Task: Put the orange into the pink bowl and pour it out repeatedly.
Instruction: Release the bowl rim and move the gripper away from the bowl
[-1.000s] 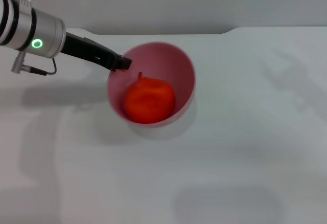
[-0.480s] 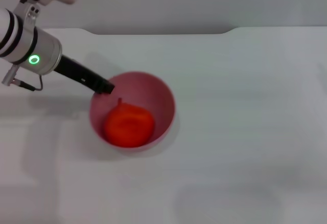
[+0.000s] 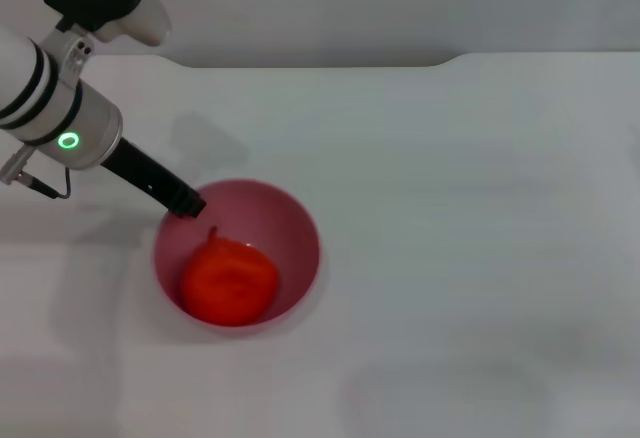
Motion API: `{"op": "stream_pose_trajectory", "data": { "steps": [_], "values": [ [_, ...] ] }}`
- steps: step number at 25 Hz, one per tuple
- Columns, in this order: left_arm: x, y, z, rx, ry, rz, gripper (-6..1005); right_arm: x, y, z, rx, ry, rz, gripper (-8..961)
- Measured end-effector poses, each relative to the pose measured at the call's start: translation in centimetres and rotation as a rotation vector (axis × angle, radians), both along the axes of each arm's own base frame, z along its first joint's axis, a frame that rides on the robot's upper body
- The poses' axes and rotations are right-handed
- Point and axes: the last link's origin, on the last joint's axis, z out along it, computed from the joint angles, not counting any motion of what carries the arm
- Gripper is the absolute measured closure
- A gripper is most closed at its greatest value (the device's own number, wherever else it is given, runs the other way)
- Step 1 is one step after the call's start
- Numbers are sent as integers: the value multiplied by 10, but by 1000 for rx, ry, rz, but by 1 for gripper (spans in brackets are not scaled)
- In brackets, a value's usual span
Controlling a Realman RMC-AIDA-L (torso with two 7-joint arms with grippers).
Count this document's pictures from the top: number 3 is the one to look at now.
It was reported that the pink plastic bowl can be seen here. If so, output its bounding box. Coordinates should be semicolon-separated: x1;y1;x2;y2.
151;178;322;339

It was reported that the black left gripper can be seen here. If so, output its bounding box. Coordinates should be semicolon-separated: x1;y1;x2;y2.
101;138;209;219

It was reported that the left arm cable with plug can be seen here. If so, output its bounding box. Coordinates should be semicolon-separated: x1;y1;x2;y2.
0;145;72;201

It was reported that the silver left camera bracket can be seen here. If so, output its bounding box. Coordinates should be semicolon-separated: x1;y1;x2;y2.
39;26;96;84

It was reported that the orange toy fruit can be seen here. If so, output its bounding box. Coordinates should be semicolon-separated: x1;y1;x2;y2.
180;225;280;328

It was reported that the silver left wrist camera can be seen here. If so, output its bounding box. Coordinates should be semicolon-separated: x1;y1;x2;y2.
42;0;172;48

